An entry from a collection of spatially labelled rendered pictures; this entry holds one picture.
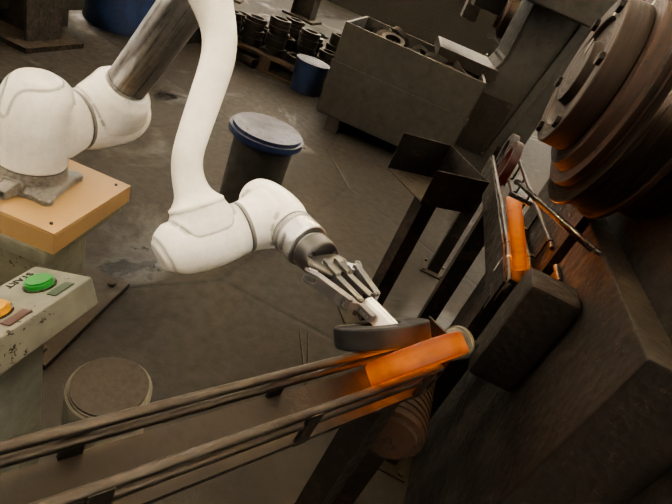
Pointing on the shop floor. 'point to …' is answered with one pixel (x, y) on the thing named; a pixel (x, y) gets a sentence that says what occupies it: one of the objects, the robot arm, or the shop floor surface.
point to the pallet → (280, 42)
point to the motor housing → (392, 443)
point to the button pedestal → (33, 346)
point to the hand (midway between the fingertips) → (379, 318)
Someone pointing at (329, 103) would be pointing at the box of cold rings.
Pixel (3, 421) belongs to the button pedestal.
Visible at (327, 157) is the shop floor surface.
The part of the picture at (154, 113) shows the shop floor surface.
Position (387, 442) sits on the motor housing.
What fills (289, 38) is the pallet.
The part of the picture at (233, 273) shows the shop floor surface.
